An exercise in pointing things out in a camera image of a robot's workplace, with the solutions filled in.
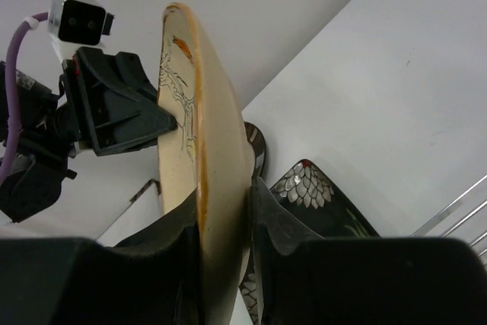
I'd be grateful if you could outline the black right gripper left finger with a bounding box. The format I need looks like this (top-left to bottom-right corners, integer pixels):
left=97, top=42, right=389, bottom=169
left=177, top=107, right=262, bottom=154
left=110, top=190, right=208, bottom=325

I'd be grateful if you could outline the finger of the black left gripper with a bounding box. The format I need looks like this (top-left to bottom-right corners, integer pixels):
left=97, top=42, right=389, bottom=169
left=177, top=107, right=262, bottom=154
left=62, top=46, right=177, bottom=156

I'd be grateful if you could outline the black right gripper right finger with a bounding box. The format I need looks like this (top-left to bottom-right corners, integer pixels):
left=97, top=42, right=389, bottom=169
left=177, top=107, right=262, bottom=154
left=250, top=177, right=323, bottom=324

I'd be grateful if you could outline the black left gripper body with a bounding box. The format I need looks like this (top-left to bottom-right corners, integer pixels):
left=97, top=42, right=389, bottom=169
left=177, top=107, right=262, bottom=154
left=1, top=69, right=77, bottom=222

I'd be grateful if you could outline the black square floral plate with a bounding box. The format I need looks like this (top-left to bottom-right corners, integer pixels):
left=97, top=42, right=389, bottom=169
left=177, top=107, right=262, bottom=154
left=239, top=158, right=380, bottom=325

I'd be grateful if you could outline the beige bird-painted plate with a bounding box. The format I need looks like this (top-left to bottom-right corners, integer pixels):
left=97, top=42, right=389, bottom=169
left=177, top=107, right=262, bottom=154
left=158, top=3, right=253, bottom=324

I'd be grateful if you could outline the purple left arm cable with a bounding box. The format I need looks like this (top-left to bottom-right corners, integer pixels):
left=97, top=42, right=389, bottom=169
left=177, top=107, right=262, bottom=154
left=0, top=12, right=50, bottom=181

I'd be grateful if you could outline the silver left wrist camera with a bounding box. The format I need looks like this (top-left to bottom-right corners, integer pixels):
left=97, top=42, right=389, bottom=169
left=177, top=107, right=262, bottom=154
left=47, top=0, right=115, bottom=62

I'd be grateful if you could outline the metal wire dish rack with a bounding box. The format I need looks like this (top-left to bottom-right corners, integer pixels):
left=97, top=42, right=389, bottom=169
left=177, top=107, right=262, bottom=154
left=412, top=176, right=486, bottom=269

